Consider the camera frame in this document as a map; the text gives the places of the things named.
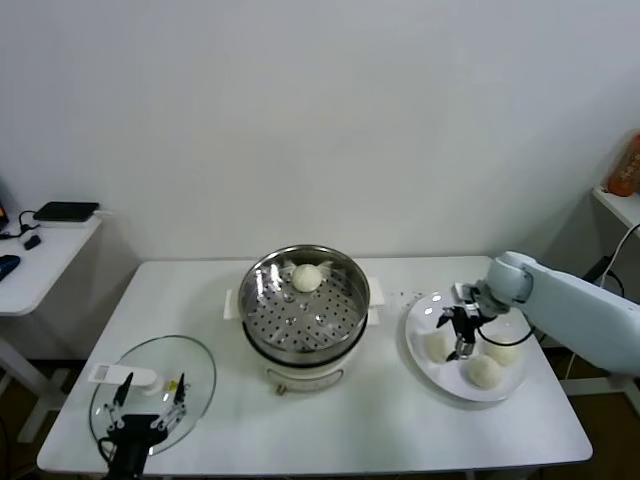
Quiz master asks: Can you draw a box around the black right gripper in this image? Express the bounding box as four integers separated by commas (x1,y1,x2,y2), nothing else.
436,295,496,364

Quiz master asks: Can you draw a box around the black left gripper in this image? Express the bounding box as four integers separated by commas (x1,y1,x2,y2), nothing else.
103,371,190,480

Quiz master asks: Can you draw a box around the white steamed baozi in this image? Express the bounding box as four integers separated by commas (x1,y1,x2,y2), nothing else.
423,332,454,362
291,263,321,294
482,337,523,368
462,355,504,390

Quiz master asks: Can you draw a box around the steel perforated steamer basket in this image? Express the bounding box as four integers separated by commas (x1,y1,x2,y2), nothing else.
237,244,372,354

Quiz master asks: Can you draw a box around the white round plate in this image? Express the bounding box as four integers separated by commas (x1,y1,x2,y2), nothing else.
398,290,531,405

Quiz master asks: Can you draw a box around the white electric cooker pot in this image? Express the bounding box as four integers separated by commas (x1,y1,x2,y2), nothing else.
223,279,389,396

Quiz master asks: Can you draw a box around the white side desk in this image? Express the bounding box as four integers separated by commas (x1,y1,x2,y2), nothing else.
0,209,121,444

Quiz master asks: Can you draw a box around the black flat box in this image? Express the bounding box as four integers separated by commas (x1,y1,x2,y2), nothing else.
32,201,101,224

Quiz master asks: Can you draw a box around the orange bottle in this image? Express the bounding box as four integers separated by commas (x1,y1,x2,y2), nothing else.
605,130,640,197

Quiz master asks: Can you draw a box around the dark laptop with orange screen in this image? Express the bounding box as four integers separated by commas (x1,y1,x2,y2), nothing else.
0,172,11,234

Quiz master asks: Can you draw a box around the glass lid with white handle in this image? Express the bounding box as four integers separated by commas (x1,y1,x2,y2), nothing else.
88,334,219,460

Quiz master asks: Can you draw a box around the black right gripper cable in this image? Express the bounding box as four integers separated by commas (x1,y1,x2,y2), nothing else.
474,319,534,349

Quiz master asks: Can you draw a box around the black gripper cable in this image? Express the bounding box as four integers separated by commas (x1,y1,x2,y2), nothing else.
474,319,534,349
97,437,119,466

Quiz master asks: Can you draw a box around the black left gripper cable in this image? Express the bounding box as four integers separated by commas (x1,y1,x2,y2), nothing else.
97,437,119,466

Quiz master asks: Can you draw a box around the black power cable with adapter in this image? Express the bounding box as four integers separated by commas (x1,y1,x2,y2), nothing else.
582,254,626,301

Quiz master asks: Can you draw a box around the white cable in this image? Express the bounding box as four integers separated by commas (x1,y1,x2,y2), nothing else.
567,224,640,386

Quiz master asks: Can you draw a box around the white desk with base frame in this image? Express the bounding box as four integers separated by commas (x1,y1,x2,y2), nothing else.
559,185,640,401

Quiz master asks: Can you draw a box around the thin black desk cable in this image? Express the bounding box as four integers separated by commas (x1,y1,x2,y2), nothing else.
0,209,42,241

